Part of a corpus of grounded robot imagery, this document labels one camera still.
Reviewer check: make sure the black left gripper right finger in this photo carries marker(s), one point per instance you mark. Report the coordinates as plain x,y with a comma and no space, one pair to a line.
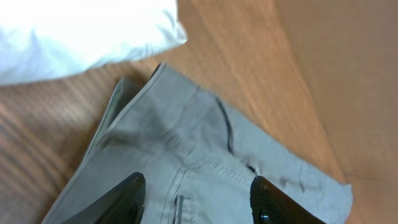
271,206

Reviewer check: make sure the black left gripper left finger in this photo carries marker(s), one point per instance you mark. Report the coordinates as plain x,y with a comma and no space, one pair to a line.
123,204

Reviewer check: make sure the grey shorts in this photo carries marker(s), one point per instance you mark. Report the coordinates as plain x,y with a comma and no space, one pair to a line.
197,155

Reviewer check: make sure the folded cream shorts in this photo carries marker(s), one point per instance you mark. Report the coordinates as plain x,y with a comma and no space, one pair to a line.
44,40

